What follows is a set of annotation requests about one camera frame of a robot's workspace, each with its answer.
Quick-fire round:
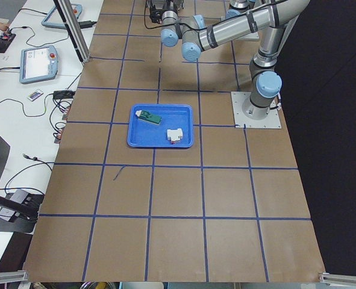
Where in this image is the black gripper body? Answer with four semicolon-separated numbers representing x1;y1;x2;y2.
149;5;164;23

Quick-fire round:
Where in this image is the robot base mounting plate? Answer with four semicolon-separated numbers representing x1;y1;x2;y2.
231;92;281;129

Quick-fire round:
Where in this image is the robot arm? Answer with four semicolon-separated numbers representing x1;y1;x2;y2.
225;0;266;19
144;0;310;120

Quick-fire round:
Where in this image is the blue plastic tray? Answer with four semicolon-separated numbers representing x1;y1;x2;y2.
127;104;194;148

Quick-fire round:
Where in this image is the white circuit breaker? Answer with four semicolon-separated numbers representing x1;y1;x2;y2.
167;128;183;144

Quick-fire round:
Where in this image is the black power strip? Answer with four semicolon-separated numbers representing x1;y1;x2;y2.
53;90;75;100

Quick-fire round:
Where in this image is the teach pendant tablet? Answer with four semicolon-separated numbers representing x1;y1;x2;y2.
19;45;58;84

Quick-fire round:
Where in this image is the small remote control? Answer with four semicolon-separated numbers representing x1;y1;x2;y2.
27;89;43;102

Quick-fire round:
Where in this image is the grey box on stand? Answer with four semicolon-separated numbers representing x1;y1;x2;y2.
0;190;37;222

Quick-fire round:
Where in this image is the aluminium frame post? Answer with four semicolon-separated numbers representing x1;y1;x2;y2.
54;0;90;63

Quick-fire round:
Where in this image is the green white switch module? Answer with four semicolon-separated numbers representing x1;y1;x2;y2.
135;110;162;125

